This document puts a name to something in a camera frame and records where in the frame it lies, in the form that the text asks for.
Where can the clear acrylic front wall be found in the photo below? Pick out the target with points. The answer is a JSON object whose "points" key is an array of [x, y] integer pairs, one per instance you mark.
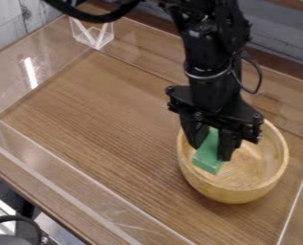
{"points": [[98, 215]]}

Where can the green rectangular block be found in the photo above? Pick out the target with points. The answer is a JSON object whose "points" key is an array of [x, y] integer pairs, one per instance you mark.
{"points": [[205, 158]]}

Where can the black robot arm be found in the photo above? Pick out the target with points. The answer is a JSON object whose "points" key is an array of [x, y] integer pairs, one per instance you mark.
{"points": [[215, 32]]}

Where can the brown wooden bowl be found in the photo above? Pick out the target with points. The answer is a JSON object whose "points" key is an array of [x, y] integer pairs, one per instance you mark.
{"points": [[249, 176]]}

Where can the clear acrylic corner bracket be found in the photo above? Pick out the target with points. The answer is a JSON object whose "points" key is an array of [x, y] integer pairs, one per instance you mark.
{"points": [[93, 37]]}

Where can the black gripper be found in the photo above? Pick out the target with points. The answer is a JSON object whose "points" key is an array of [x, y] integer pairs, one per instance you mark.
{"points": [[210, 102]]}

